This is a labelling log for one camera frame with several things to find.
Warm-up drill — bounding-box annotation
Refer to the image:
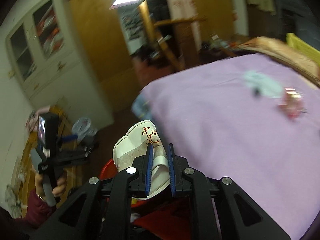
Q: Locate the person left hand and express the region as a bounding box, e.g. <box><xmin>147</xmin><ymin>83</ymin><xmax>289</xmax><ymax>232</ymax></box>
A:
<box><xmin>34</xmin><ymin>169</ymin><xmax>68</xmax><ymax>202</ymax></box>

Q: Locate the wooden door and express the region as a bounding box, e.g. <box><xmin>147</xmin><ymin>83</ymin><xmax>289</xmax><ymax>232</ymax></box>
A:
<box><xmin>69</xmin><ymin>0</ymin><xmax>132</xmax><ymax>82</ymax></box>

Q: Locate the pink snack wrapper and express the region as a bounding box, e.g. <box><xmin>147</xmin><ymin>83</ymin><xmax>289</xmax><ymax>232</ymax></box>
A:
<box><xmin>278</xmin><ymin>87</ymin><xmax>305</xmax><ymax>120</ymax></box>

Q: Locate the yellow cloth on chair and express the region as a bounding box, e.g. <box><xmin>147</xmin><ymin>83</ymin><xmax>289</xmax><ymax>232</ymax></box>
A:
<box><xmin>286</xmin><ymin>33</ymin><xmax>320</xmax><ymax>65</ymax></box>

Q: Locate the red mesh trash basket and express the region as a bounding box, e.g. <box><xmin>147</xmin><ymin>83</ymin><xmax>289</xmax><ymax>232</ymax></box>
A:
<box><xmin>99</xmin><ymin>159</ymin><xmax>145</xmax><ymax>208</ymax></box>

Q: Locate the pink patterned curtain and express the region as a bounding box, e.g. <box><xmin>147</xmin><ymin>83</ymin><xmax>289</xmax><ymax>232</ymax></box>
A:
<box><xmin>164</xmin><ymin>0</ymin><xmax>203</xmax><ymax>53</ymax></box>

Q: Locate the wooden armchair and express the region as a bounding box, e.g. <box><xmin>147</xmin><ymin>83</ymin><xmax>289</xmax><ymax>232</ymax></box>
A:
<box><xmin>136</xmin><ymin>1</ymin><xmax>207</xmax><ymax>72</ymax></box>

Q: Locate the white cabinet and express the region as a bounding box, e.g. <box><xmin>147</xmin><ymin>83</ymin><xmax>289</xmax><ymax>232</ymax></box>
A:
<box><xmin>5</xmin><ymin>0</ymin><xmax>113</xmax><ymax>129</ymax></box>

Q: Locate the purple bed sheet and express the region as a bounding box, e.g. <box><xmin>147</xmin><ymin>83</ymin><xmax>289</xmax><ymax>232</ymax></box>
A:
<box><xmin>141</xmin><ymin>54</ymin><xmax>319</xmax><ymax>239</ymax></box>

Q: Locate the white crushed paper cup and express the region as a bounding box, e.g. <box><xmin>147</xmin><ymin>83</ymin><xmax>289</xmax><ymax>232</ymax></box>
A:
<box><xmin>113</xmin><ymin>120</ymin><xmax>170</xmax><ymax>200</ymax></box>

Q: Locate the light blue flat mask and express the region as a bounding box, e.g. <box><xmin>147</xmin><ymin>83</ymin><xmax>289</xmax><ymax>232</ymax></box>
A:
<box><xmin>243</xmin><ymin>70</ymin><xmax>284</xmax><ymax>99</ymax></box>

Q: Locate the brown satin pillow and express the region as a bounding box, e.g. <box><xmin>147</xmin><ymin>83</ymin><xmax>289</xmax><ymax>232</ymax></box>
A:
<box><xmin>238</xmin><ymin>36</ymin><xmax>319</xmax><ymax>87</ymax></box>

